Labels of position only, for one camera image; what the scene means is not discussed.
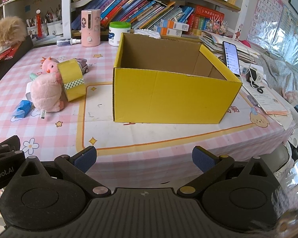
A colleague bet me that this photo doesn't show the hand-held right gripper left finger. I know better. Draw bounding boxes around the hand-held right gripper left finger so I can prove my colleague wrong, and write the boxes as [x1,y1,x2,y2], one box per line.
[20,146,112,197]

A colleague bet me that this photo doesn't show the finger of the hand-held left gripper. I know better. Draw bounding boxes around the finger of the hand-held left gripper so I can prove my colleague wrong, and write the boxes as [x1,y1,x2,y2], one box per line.
[0,135,21,155]

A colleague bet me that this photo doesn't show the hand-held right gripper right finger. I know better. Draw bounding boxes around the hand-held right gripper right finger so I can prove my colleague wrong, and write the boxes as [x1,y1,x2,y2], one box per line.
[176,146,276,197]

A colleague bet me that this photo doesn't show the blue tissue packet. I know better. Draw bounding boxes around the blue tissue packet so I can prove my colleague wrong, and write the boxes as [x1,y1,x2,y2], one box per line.
[11,100,32,118]

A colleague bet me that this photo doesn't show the plain white box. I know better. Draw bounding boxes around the plain white box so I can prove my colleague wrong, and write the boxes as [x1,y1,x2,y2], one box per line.
[25,82,34,102]

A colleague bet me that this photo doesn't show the large pink plush toy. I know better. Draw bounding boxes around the large pink plush toy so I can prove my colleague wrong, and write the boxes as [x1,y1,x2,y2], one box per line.
[30,71,64,119]

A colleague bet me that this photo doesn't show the yellow tape roll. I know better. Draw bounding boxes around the yellow tape roll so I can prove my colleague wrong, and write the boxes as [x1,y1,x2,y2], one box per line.
[58,58,86,102]

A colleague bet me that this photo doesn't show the yellow cardboard box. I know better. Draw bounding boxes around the yellow cardboard box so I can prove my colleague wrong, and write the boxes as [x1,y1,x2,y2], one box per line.
[112,32,243,124]

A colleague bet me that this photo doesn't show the grey toy car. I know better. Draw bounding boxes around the grey toy car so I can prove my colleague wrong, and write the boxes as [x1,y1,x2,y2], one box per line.
[76,58,91,74]

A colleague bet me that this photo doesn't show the pink checked tablecloth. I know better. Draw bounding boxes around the pink checked tablecloth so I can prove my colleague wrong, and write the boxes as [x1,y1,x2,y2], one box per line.
[0,41,296,186]

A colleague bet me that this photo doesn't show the printed paper sheets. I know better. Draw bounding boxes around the printed paper sheets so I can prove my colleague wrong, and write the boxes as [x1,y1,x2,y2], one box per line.
[243,84,295,129]

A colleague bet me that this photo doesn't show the black electronic keyboard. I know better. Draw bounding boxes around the black electronic keyboard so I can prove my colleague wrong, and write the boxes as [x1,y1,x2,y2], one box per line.
[0,36,34,85]

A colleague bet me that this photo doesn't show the pile of red books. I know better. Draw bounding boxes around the pile of red books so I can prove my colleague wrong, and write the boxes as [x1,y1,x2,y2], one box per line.
[0,46,18,65]

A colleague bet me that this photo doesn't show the white charger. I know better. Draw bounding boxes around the white charger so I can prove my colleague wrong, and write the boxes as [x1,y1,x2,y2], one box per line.
[246,67,265,83]

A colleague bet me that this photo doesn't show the black smartphone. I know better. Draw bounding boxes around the black smartphone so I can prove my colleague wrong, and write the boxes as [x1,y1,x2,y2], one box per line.
[223,41,241,77]

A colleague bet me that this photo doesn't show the orange fluffy cat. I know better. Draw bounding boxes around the orange fluffy cat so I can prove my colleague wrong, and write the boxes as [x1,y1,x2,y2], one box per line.
[0,16,28,55]

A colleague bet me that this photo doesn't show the white pen holder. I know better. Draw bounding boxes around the white pen holder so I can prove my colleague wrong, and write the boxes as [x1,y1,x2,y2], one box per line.
[47,21,63,36]
[27,23,48,39]

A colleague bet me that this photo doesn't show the small spray bottle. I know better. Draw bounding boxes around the small spray bottle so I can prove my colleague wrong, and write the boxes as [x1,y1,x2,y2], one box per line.
[57,38,80,46]

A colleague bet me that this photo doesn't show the pile of magazines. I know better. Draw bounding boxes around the pile of magazines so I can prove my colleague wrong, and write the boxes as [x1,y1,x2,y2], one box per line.
[200,31,260,63]

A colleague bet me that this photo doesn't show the red bottle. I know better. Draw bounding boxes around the red bottle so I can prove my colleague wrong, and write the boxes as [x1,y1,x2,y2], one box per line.
[36,9,43,37]

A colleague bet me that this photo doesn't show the grey blanket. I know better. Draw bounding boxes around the grey blanket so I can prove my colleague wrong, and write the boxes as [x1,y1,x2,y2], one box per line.
[258,52,298,100]

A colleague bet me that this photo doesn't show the white jar green lid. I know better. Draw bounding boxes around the white jar green lid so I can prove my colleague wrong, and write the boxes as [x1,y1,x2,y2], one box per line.
[108,22,132,47]

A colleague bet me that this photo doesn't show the pink humidifier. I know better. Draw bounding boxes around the pink humidifier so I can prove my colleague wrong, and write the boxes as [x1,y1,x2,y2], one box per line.
[81,9,101,47]

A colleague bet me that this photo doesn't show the orange blue carton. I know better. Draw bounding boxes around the orange blue carton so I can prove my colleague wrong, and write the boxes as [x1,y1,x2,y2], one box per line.
[160,19,188,31]
[154,26,183,37]

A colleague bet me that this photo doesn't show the colourful flower ornament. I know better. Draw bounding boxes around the colourful flower ornament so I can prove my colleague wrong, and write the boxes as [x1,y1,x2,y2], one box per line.
[206,17,229,34]

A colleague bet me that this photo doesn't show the white quilted bag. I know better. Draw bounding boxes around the white quilted bag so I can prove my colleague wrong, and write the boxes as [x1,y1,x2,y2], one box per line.
[134,29,162,39]

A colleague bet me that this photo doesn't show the white bookshelf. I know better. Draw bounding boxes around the white bookshelf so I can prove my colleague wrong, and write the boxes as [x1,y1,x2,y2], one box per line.
[0,0,241,45]

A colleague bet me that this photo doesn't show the red boxed book set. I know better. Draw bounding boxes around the red boxed book set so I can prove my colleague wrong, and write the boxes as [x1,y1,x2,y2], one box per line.
[189,5,225,35]

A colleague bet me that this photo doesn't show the row of colourful books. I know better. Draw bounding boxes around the row of colourful books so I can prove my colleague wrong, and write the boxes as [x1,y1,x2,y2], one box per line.
[71,0,196,30]

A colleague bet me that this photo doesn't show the pink alphabet poster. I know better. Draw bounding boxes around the pink alphabet poster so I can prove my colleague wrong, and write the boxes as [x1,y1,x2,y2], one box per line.
[248,0,285,40]

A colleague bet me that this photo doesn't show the wall chart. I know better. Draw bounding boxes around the wall chart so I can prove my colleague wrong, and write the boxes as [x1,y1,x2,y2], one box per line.
[281,5,298,62]

